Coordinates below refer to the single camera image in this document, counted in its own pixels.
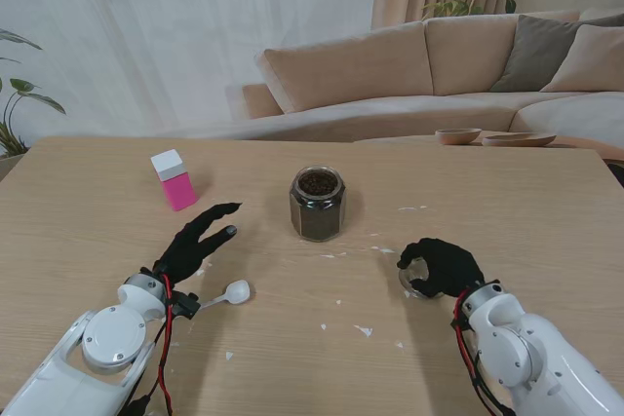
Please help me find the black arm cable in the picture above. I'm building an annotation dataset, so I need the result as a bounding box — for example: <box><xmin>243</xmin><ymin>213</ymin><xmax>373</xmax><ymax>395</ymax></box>
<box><xmin>127</xmin><ymin>327</ymin><xmax>167</xmax><ymax>416</ymax></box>
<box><xmin>450</xmin><ymin>318</ymin><xmax>518</xmax><ymax>416</ymax></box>

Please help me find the white square jar lid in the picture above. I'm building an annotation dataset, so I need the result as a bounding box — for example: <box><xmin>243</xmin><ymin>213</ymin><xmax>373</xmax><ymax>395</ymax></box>
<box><xmin>149</xmin><ymin>148</ymin><xmax>188</xmax><ymax>185</ymax></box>

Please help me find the white plastic measuring spoon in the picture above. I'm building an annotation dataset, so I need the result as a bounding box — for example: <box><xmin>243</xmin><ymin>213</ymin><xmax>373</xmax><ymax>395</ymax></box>
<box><xmin>197</xmin><ymin>279</ymin><xmax>254</xmax><ymax>311</ymax></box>

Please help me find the clear glass jar lid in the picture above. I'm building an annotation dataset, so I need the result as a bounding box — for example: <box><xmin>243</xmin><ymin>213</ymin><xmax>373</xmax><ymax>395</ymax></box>
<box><xmin>397</xmin><ymin>257</ymin><xmax>448</xmax><ymax>301</ymax></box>

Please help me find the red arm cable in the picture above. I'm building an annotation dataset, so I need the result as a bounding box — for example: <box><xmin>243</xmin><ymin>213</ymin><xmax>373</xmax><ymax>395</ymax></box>
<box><xmin>452</xmin><ymin>291</ymin><xmax>516</xmax><ymax>416</ymax></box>
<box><xmin>158</xmin><ymin>273</ymin><xmax>176</xmax><ymax>415</ymax></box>

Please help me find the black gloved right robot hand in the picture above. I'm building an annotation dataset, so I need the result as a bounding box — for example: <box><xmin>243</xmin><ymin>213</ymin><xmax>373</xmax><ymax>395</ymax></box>
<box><xmin>397</xmin><ymin>238</ymin><xmax>487</xmax><ymax>300</ymax></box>

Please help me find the shallow wooden plate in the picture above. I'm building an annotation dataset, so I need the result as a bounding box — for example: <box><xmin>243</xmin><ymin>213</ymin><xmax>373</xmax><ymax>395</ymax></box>
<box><xmin>481</xmin><ymin>132</ymin><xmax>558</xmax><ymax>148</ymax></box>

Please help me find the white sheer curtain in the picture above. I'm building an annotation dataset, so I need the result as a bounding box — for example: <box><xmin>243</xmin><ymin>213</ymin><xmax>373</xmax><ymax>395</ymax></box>
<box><xmin>0</xmin><ymin>0</ymin><xmax>382</xmax><ymax>140</ymax></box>

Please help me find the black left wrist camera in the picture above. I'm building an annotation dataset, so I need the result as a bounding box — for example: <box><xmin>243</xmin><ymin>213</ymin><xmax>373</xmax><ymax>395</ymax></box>
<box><xmin>170</xmin><ymin>290</ymin><xmax>202</xmax><ymax>321</ymax></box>

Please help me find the pink square coffee jar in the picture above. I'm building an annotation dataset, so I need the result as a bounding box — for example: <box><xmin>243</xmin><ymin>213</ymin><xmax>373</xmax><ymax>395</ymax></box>
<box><xmin>161</xmin><ymin>172</ymin><xmax>199</xmax><ymax>213</ymax></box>

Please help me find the pale green large-leaf houseplant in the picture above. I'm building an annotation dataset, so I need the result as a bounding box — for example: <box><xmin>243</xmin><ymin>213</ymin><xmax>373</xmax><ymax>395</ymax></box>
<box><xmin>0</xmin><ymin>28</ymin><xmax>67</xmax><ymax>160</ymax></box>

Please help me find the beige sofa cushion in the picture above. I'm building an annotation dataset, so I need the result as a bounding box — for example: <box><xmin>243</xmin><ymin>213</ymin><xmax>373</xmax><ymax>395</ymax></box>
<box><xmin>540</xmin><ymin>23</ymin><xmax>624</xmax><ymax>94</ymax></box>

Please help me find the beige fabric sofa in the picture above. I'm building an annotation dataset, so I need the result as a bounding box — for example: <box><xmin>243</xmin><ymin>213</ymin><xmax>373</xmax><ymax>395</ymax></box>
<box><xmin>242</xmin><ymin>7</ymin><xmax>624</xmax><ymax>164</ymax></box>

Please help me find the glass jar of coffee beans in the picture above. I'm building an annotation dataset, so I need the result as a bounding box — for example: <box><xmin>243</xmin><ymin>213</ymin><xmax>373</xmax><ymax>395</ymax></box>
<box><xmin>289</xmin><ymin>165</ymin><xmax>348</xmax><ymax>244</ymax></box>

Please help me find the grey sofa cushion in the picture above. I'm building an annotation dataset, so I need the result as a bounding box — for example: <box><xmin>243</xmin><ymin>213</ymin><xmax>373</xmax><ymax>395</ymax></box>
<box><xmin>489</xmin><ymin>14</ymin><xmax>624</xmax><ymax>94</ymax></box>

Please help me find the small wooden bowl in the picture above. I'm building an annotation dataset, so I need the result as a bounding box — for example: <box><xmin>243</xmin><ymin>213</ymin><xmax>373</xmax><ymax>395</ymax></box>
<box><xmin>435</xmin><ymin>127</ymin><xmax>484</xmax><ymax>146</ymax></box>

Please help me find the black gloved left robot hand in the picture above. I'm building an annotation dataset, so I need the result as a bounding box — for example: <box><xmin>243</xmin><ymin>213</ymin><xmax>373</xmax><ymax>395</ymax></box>
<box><xmin>153</xmin><ymin>201</ymin><xmax>244</xmax><ymax>285</ymax></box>

